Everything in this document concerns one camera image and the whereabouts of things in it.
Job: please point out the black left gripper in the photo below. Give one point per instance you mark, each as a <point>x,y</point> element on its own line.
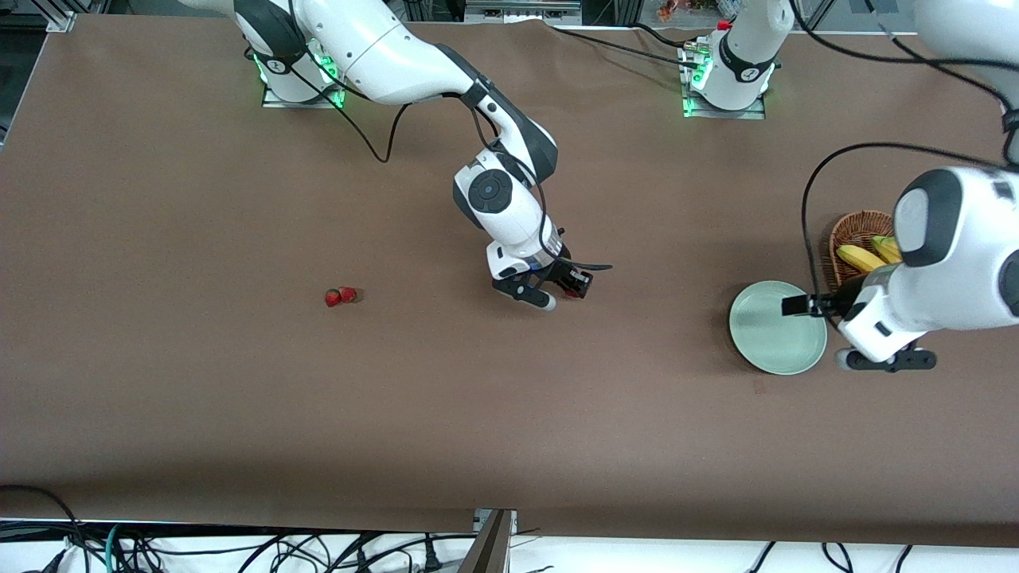
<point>837,301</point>

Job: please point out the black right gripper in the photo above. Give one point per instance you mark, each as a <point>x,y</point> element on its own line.
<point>562,274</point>

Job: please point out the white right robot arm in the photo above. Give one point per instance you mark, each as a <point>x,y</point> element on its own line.
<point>374,56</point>

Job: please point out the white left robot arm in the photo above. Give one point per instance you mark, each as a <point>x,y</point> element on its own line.
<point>955,270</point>

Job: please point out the pale green round plate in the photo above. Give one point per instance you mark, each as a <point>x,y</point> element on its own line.
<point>764,342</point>

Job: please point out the small yellow banana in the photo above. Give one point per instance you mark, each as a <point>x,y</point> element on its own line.
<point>860,258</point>

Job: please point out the brown wicker basket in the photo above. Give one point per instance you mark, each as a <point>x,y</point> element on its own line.
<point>856,227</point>

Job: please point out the brown table cover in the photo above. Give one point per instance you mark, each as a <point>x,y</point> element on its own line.
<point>509,438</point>

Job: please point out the silver metal box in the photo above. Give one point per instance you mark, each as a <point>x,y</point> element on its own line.
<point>517,12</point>

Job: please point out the orange toy objects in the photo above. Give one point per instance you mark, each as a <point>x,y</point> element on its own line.
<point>669,9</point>

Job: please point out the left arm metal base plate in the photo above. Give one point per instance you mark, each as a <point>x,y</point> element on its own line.
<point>752,114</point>

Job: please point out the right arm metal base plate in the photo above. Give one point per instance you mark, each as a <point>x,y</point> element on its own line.
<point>275,102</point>

